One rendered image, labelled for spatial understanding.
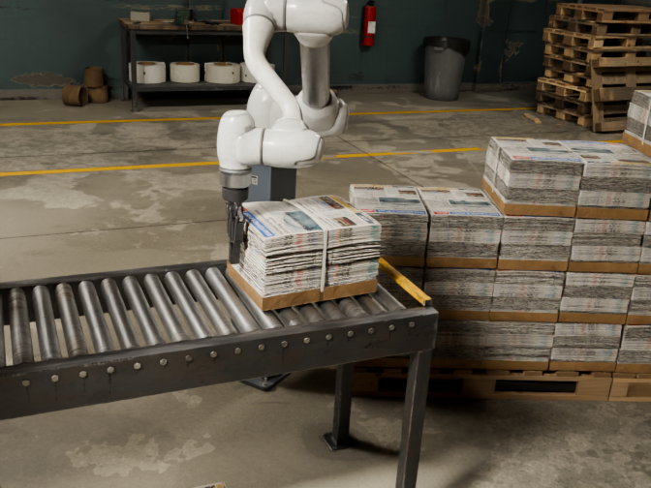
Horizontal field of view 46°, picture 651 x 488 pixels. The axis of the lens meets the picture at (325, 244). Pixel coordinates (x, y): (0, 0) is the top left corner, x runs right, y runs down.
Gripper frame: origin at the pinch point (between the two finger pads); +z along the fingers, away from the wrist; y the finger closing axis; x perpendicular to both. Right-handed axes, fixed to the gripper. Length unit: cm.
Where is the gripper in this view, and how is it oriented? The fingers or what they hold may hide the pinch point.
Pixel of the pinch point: (234, 252)
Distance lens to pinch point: 225.0
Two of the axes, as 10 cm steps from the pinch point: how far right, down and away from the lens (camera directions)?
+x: -9.2, 0.9, -3.8
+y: -3.9, -3.6, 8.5
